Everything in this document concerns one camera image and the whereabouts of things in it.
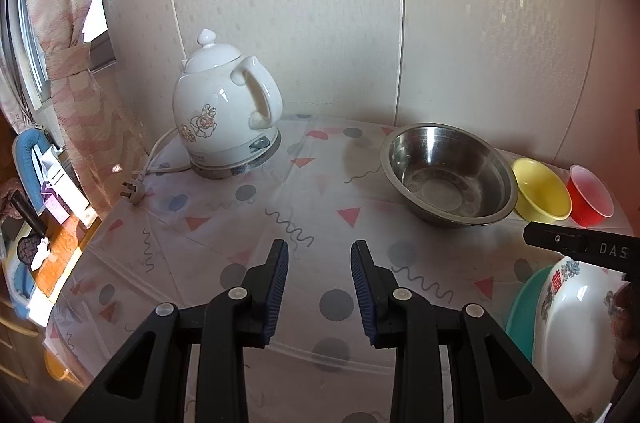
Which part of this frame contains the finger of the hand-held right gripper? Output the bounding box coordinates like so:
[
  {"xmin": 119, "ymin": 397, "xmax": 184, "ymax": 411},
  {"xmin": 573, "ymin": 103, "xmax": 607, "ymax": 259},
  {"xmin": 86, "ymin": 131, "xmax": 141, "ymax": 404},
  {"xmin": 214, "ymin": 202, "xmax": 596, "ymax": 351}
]
[{"xmin": 523, "ymin": 221, "xmax": 590, "ymax": 256}]

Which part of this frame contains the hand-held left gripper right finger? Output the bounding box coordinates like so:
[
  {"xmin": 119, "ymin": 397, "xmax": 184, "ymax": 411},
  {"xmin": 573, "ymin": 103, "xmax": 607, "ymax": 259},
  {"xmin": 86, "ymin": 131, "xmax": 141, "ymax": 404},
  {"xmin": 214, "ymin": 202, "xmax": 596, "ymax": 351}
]
[{"xmin": 350, "ymin": 240, "xmax": 576, "ymax": 423}]

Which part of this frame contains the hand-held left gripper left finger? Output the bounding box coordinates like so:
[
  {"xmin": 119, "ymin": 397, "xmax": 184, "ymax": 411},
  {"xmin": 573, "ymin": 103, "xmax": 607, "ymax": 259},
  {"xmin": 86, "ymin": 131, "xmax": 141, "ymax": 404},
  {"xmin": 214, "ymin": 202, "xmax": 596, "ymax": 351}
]
[{"xmin": 62, "ymin": 239, "xmax": 290, "ymax": 423}]

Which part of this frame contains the yellow plastic bowl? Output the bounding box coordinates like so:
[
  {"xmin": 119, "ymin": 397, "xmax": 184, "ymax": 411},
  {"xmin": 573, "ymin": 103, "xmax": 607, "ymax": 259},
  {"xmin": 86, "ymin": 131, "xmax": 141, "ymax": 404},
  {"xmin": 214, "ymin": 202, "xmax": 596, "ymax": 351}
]
[{"xmin": 511, "ymin": 158, "xmax": 572, "ymax": 224}]

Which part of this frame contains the red plastic bowl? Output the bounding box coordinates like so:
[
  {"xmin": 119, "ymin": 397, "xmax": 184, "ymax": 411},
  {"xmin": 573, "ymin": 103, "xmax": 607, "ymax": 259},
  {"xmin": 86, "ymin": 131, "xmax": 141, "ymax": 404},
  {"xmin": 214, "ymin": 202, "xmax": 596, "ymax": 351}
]
[{"xmin": 566, "ymin": 164, "xmax": 615, "ymax": 227}]

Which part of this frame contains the teal round plate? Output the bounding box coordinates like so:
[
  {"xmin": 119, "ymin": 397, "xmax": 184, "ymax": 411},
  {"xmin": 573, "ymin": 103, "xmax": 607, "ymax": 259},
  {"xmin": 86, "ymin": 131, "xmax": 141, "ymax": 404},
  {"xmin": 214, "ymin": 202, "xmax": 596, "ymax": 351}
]
[{"xmin": 505, "ymin": 264, "xmax": 557, "ymax": 369}]

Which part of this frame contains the white deep plate patterned rim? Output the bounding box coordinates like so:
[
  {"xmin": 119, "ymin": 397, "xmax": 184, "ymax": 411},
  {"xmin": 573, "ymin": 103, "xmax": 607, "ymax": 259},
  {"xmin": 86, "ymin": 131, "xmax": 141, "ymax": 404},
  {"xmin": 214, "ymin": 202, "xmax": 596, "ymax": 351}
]
[{"xmin": 534, "ymin": 255, "xmax": 640, "ymax": 423}]

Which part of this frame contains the stainless steel bowl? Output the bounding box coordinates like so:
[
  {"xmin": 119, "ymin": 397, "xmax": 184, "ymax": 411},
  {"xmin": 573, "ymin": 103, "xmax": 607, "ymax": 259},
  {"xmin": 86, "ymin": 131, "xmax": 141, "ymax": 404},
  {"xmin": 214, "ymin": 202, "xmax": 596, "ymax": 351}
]
[{"xmin": 380, "ymin": 123, "xmax": 518, "ymax": 228}]

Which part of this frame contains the person's right hand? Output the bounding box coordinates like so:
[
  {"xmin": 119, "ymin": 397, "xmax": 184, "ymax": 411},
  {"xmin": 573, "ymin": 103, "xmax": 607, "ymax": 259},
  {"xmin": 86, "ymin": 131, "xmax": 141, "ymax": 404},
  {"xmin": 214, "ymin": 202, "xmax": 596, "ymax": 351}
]
[{"xmin": 614, "ymin": 282, "xmax": 640, "ymax": 382}]

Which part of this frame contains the patterned plastic tablecloth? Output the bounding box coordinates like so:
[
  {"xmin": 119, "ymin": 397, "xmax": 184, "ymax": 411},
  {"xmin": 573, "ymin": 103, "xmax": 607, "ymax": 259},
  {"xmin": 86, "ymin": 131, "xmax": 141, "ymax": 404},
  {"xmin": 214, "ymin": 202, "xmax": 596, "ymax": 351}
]
[{"xmin": 45, "ymin": 113, "xmax": 636, "ymax": 423}]

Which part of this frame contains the metal kettle base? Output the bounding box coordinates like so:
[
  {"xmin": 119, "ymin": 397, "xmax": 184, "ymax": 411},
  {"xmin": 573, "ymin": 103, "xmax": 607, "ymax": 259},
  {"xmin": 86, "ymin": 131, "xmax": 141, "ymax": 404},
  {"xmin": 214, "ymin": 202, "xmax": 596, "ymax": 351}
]
[{"xmin": 187, "ymin": 128, "xmax": 282, "ymax": 180}]

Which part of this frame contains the white ceramic electric kettle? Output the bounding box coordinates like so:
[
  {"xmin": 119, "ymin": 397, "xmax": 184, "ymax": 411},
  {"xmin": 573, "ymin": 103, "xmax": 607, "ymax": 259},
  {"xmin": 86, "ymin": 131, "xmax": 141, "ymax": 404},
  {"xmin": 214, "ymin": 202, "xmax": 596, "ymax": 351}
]
[{"xmin": 172, "ymin": 28, "xmax": 283, "ymax": 171}]

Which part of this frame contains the yellow stool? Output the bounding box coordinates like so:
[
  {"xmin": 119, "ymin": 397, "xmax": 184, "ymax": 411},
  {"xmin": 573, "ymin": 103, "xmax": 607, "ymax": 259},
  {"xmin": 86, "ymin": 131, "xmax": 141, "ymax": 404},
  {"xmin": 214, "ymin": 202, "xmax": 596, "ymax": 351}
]
[{"xmin": 45, "ymin": 348, "xmax": 87, "ymax": 387}]

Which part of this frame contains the white box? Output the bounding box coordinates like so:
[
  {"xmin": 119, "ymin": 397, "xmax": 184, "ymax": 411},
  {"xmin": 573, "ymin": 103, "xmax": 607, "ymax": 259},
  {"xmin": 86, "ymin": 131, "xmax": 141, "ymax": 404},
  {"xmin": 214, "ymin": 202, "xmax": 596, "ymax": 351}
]
[{"xmin": 40, "ymin": 148, "xmax": 97, "ymax": 225}]

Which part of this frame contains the purple box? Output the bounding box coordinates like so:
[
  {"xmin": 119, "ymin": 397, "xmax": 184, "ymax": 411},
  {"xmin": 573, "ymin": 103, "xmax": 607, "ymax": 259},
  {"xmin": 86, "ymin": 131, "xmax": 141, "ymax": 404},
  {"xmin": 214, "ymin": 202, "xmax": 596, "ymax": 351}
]
[{"xmin": 42, "ymin": 183, "xmax": 69, "ymax": 224}]

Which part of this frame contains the pink patterned curtain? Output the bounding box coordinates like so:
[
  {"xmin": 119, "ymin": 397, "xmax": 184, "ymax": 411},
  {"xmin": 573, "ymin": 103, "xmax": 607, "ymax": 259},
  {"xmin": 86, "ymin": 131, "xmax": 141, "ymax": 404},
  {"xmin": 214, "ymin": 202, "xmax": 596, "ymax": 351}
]
[{"xmin": 25, "ymin": 0, "xmax": 151, "ymax": 220}]

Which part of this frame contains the white power cord with plug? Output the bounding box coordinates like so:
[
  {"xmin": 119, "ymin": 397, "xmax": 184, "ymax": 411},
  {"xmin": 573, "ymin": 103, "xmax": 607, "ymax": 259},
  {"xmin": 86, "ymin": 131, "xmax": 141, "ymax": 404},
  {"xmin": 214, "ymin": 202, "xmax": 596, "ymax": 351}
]
[{"xmin": 121, "ymin": 126, "xmax": 193, "ymax": 207}]

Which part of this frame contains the blue padded frame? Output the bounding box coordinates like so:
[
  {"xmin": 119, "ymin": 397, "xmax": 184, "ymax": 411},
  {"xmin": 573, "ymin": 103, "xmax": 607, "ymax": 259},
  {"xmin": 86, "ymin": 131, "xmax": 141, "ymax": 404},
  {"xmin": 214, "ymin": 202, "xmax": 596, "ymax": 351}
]
[{"xmin": 12, "ymin": 128, "xmax": 57, "ymax": 215}]

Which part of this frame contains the window frame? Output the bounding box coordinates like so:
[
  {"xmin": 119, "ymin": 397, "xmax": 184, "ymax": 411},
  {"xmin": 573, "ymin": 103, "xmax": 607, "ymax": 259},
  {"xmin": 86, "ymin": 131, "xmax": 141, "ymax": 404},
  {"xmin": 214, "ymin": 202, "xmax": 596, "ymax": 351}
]
[{"xmin": 0, "ymin": 0, "xmax": 117, "ymax": 114}]

